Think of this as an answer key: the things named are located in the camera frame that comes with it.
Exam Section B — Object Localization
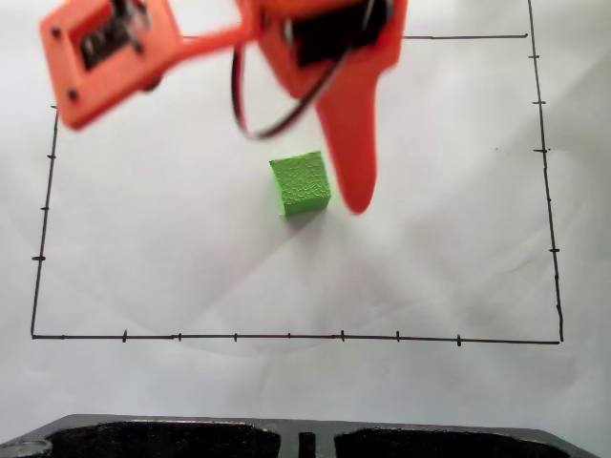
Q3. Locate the orange wrist camera housing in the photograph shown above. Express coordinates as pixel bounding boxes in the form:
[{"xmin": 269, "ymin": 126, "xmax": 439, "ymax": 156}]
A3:
[{"xmin": 38, "ymin": 0, "xmax": 252, "ymax": 131}]

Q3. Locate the white sheet with drawn rectangle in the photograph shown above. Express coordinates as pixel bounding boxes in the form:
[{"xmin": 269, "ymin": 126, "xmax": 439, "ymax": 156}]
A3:
[{"xmin": 0, "ymin": 0, "xmax": 611, "ymax": 433}]

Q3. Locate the green foam block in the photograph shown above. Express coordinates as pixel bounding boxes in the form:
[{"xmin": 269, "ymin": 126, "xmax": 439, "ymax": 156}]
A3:
[{"xmin": 268, "ymin": 150, "xmax": 332, "ymax": 219}]

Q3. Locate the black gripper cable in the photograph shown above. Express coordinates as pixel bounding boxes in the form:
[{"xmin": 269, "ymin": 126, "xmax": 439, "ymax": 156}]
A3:
[{"xmin": 231, "ymin": 0, "xmax": 378, "ymax": 141}]

